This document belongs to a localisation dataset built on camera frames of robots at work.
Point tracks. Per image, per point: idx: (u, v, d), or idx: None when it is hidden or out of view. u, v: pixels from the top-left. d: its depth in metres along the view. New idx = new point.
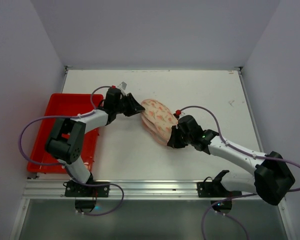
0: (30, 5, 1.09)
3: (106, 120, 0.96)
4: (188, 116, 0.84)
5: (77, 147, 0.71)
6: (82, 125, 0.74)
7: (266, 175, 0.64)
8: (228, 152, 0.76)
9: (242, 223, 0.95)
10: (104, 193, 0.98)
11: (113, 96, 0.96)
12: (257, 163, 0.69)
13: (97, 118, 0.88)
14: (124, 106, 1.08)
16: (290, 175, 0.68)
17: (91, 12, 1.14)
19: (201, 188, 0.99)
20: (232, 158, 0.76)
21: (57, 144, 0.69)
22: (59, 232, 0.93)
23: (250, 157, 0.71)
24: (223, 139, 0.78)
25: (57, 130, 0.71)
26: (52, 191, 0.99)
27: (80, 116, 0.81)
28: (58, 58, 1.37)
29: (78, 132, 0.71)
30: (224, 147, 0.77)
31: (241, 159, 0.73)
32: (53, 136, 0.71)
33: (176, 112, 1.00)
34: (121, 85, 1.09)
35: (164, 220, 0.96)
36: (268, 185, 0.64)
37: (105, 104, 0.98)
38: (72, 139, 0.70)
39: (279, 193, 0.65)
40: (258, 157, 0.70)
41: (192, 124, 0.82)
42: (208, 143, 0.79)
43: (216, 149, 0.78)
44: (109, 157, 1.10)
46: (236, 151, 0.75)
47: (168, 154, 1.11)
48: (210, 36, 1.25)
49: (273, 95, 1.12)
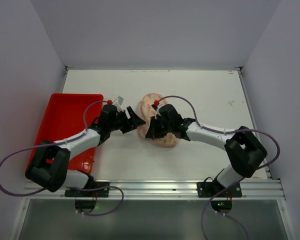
0: (30, 5, 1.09)
3: (98, 140, 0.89)
4: (168, 105, 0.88)
5: (59, 175, 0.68)
6: (67, 151, 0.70)
7: (234, 146, 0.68)
8: (203, 134, 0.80)
9: (242, 223, 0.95)
10: (104, 193, 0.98)
11: (107, 115, 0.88)
12: (227, 138, 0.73)
13: (88, 140, 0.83)
14: (120, 122, 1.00)
16: (260, 146, 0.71)
17: (91, 12, 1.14)
19: (201, 188, 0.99)
20: (207, 138, 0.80)
21: (39, 172, 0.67)
22: (59, 232, 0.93)
23: (221, 134, 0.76)
24: (199, 123, 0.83)
25: (39, 156, 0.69)
26: (51, 191, 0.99)
27: (66, 142, 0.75)
28: (58, 58, 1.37)
29: (61, 159, 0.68)
30: (199, 129, 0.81)
31: (214, 137, 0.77)
32: (35, 163, 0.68)
33: (155, 105, 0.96)
34: (117, 100, 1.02)
35: (164, 220, 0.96)
36: (238, 156, 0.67)
37: (99, 122, 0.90)
38: (54, 167, 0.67)
39: (251, 163, 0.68)
40: (228, 133, 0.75)
41: (172, 113, 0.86)
42: (186, 130, 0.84)
43: (193, 133, 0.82)
44: (109, 156, 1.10)
46: (209, 131, 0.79)
47: (168, 154, 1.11)
48: (210, 36, 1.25)
49: (273, 96, 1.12)
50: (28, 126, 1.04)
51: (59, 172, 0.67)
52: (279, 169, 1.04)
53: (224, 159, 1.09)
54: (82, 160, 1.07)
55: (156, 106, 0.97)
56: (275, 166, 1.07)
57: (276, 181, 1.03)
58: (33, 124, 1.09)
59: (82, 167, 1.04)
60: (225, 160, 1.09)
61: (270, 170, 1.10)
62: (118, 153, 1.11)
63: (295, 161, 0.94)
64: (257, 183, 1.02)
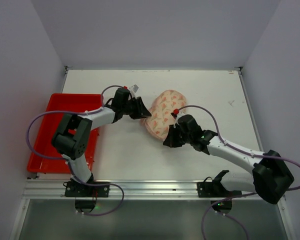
0: (30, 5, 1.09)
3: (113, 118, 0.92)
4: (188, 116, 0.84)
5: (82, 143, 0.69)
6: (89, 121, 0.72)
7: (263, 173, 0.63)
8: (226, 151, 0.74)
9: (242, 223, 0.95)
10: (104, 193, 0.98)
11: (122, 96, 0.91)
12: (255, 162, 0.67)
13: (105, 116, 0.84)
14: (131, 108, 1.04)
16: (289, 173, 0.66)
17: (91, 11, 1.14)
19: (201, 188, 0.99)
20: (230, 158, 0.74)
21: (63, 139, 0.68)
22: (59, 232, 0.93)
23: (248, 155, 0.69)
24: (222, 139, 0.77)
25: (64, 124, 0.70)
26: (52, 191, 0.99)
27: (87, 113, 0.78)
28: (58, 58, 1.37)
29: (84, 128, 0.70)
30: (222, 146, 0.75)
31: (239, 158, 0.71)
32: (60, 131, 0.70)
33: (175, 113, 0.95)
34: (132, 88, 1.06)
35: (164, 220, 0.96)
36: (265, 182, 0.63)
37: (112, 102, 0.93)
38: (78, 134, 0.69)
39: (278, 191, 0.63)
40: (256, 156, 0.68)
41: (192, 124, 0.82)
42: (207, 143, 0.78)
43: (214, 148, 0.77)
44: (110, 157, 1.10)
46: (234, 150, 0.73)
47: (168, 154, 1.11)
48: (210, 36, 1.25)
49: (273, 96, 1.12)
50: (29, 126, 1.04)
51: (82, 139, 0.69)
52: None
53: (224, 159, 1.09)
54: None
55: (176, 115, 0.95)
56: None
57: None
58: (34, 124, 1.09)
59: None
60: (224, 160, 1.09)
61: None
62: (118, 153, 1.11)
63: (295, 161, 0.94)
64: None
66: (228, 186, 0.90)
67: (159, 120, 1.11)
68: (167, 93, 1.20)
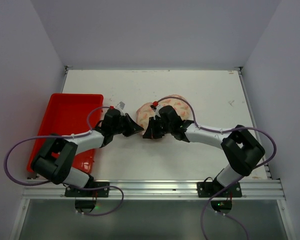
0: (30, 5, 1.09)
3: (102, 142, 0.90)
4: (169, 107, 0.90)
5: (64, 168, 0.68)
6: (74, 145, 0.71)
7: (231, 145, 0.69)
8: (202, 135, 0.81)
9: (242, 223, 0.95)
10: (104, 193, 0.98)
11: (111, 118, 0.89)
12: (224, 137, 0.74)
13: (92, 139, 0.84)
14: (122, 126, 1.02)
16: (258, 145, 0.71)
17: (91, 11, 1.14)
19: (201, 188, 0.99)
20: (206, 139, 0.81)
21: (44, 163, 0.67)
22: (59, 233, 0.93)
23: (218, 133, 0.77)
24: (197, 124, 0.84)
25: (47, 147, 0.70)
26: (52, 191, 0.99)
27: (73, 136, 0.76)
28: (58, 58, 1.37)
29: (68, 152, 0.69)
30: (198, 131, 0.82)
31: (211, 137, 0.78)
32: (42, 154, 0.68)
33: (154, 105, 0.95)
34: (119, 105, 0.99)
35: (164, 220, 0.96)
36: (235, 153, 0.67)
37: (102, 125, 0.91)
38: (60, 159, 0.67)
39: (248, 161, 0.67)
40: (225, 132, 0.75)
41: (172, 115, 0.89)
42: (185, 131, 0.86)
43: (191, 134, 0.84)
44: (109, 157, 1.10)
46: (207, 132, 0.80)
47: (168, 154, 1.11)
48: (210, 36, 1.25)
49: (273, 95, 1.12)
50: (28, 126, 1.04)
51: (65, 164, 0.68)
52: (279, 169, 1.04)
53: (224, 159, 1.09)
54: (82, 160, 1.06)
55: (155, 107, 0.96)
56: (275, 166, 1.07)
57: (276, 181, 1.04)
58: (33, 124, 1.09)
59: (82, 167, 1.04)
60: (225, 160, 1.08)
61: (270, 170, 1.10)
62: (118, 153, 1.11)
63: (295, 161, 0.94)
64: (255, 183, 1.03)
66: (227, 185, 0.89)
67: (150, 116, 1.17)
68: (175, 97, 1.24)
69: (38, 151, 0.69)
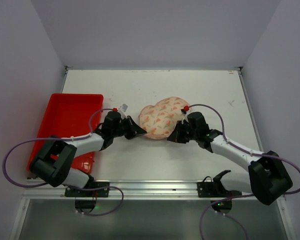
0: (30, 5, 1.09)
3: (101, 145, 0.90)
4: (198, 113, 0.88)
5: (63, 171, 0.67)
6: (73, 148, 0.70)
7: (259, 170, 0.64)
8: (229, 149, 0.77)
9: (241, 223, 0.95)
10: (104, 193, 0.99)
11: (111, 121, 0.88)
12: (253, 160, 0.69)
13: (92, 142, 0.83)
14: (123, 129, 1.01)
16: (288, 178, 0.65)
17: (91, 11, 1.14)
19: (201, 188, 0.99)
20: (231, 155, 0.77)
21: (43, 165, 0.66)
22: (59, 232, 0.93)
23: (247, 153, 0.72)
24: (225, 137, 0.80)
25: (46, 149, 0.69)
26: (52, 191, 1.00)
27: (73, 139, 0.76)
28: (58, 58, 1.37)
29: (67, 155, 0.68)
30: (225, 144, 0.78)
31: (239, 155, 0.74)
32: (41, 155, 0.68)
33: (185, 109, 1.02)
34: (122, 108, 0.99)
35: (164, 221, 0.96)
36: (260, 180, 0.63)
37: (102, 128, 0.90)
38: (59, 162, 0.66)
39: (272, 191, 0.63)
40: (255, 155, 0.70)
41: (200, 122, 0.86)
42: (211, 141, 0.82)
43: (217, 146, 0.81)
44: (109, 157, 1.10)
46: (236, 149, 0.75)
47: (168, 154, 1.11)
48: (210, 36, 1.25)
49: (273, 95, 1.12)
50: (28, 126, 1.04)
51: (64, 167, 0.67)
52: None
53: (224, 159, 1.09)
54: (82, 159, 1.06)
55: (185, 111, 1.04)
56: None
57: None
58: (33, 124, 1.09)
59: (82, 167, 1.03)
60: (225, 160, 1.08)
61: None
62: (118, 153, 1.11)
63: (295, 161, 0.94)
64: None
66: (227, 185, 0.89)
67: (152, 118, 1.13)
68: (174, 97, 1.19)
69: (37, 153, 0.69)
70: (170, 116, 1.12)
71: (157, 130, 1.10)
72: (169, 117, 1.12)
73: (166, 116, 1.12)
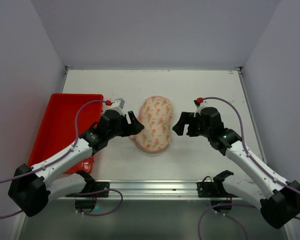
0: (30, 5, 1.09)
3: (92, 150, 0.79)
4: (213, 110, 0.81)
5: (36, 204, 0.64)
6: (42, 183, 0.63)
7: (281, 203, 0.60)
8: (247, 164, 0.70)
9: (241, 223, 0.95)
10: (104, 193, 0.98)
11: (107, 121, 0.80)
12: (275, 189, 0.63)
13: (75, 157, 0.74)
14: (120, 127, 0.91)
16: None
17: (91, 12, 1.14)
19: (201, 188, 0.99)
20: (246, 168, 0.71)
21: (17, 198, 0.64)
22: (59, 233, 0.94)
23: (270, 179, 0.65)
24: (246, 148, 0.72)
25: (17, 182, 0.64)
26: None
27: (44, 166, 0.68)
28: (58, 58, 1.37)
29: (35, 193, 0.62)
30: (244, 157, 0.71)
31: (259, 177, 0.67)
32: (13, 189, 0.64)
33: (198, 102, 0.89)
34: (118, 103, 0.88)
35: (164, 220, 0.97)
36: (277, 212, 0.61)
37: (97, 128, 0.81)
38: (30, 198, 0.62)
39: (286, 220, 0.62)
40: (278, 183, 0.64)
41: (215, 119, 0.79)
42: (228, 146, 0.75)
43: (234, 155, 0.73)
44: (110, 156, 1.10)
46: (256, 167, 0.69)
47: (168, 154, 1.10)
48: (210, 36, 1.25)
49: (273, 95, 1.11)
50: (28, 126, 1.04)
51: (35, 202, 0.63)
52: (279, 169, 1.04)
53: (224, 159, 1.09)
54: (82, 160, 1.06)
55: (199, 103, 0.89)
56: (275, 166, 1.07)
57: None
58: (33, 124, 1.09)
59: (82, 167, 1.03)
60: (225, 161, 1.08)
61: None
62: (118, 154, 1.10)
63: (296, 161, 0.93)
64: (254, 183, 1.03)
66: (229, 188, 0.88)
67: (147, 133, 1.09)
68: (148, 102, 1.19)
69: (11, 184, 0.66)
70: (160, 120, 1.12)
71: (160, 140, 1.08)
72: (161, 122, 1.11)
73: (157, 123, 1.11)
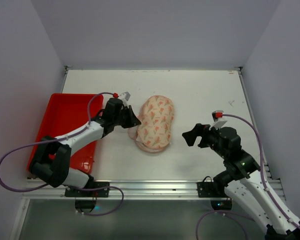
0: (30, 4, 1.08)
3: (102, 132, 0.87)
4: (234, 133, 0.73)
5: (60, 172, 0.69)
6: (67, 148, 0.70)
7: None
8: (263, 198, 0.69)
9: (240, 222, 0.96)
10: (104, 193, 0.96)
11: (113, 107, 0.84)
12: (289, 229, 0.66)
13: (92, 133, 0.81)
14: (124, 118, 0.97)
16: None
17: (91, 11, 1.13)
19: (201, 188, 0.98)
20: (260, 201, 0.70)
21: (41, 168, 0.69)
22: (60, 232, 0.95)
23: (285, 218, 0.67)
24: (265, 181, 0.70)
25: (41, 152, 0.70)
26: (51, 191, 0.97)
27: (67, 137, 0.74)
28: (58, 58, 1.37)
29: (61, 157, 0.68)
30: (261, 190, 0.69)
31: (274, 214, 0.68)
32: (37, 159, 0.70)
33: (217, 116, 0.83)
34: (124, 96, 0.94)
35: (164, 220, 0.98)
36: None
37: (104, 114, 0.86)
38: (54, 164, 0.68)
39: None
40: (292, 223, 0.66)
41: (235, 144, 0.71)
42: (245, 175, 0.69)
43: (251, 186, 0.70)
44: (111, 157, 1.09)
46: (272, 203, 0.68)
47: (168, 154, 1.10)
48: (210, 36, 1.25)
49: (273, 95, 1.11)
50: (28, 126, 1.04)
51: (60, 168, 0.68)
52: (279, 169, 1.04)
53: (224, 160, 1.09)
54: (82, 160, 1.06)
55: (217, 117, 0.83)
56: (275, 166, 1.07)
57: (276, 181, 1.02)
58: (33, 124, 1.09)
59: (82, 167, 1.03)
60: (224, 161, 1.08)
61: (270, 170, 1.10)
62: (118, 155, 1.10)
63: (296, 160, 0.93)
64: None
66: (231, 194, 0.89)
67: (150, 131, 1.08)
68: (150, 100, 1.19)
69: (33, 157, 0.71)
70: (163, 119, 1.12)
71: (161, 139, 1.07)
72: (164, 121, 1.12)
73: (160, 121, 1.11)
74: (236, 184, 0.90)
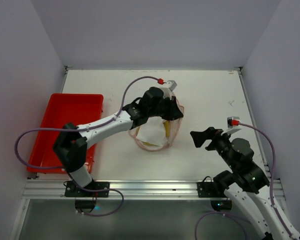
0: (30, 4, 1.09)
3: (131, 125, 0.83)
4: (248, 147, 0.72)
5: (75, 161, 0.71)
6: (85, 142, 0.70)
7: None
8: (267, 212, 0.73)
9: (240, 222, 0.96)
10: (104, 193, 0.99)
11: (150, 98, 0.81)
12: None
13: (116, 127, 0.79)
14: (162, 110, 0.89)
16: None
17: (91, 12, 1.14)
19: (201, 188, 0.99)
20: (265, 214, 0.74)
21: (59, 151, 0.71)
22: (58, 232, 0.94)
23: (287, 233, 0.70)
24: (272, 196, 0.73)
25: (63, 137, 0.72)
26: (51, 191, 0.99)
27: (88, 128, 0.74)
28: (58, 58, 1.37)
29: (78, 149, 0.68)
30: (268, 205, 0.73)
31: (277, 229, 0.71)
32: (58, 142, 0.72)
33: (234, 123, 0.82)
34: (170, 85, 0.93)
35: (164, 220, 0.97)
36: None
37: (139, 104, 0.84)
38: (71, 153, 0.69)
39: None
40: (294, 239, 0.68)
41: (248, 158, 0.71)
42: (254, 191, 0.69)
43: (258, 200, 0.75)
44: (111, 157, 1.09)
46: (277, 218, 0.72)
47: (169, 154, 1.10)
48: (210, 36, 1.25)
49: (273, 95, 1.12)
50: (28, 126, 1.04)
51: (76, 158, 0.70)
52: (279, 169, 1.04)
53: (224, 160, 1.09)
54: None
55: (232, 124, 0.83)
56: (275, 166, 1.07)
57: (276, 181, 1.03)
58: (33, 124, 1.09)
59: None
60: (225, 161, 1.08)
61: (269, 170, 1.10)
62: (118, 155, 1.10)
63: (296, 161, 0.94)
64: None
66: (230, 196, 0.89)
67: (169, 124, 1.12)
68: None
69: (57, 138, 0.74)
70: None
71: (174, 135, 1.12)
72: None
73: None
74: (237, 187, 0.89)
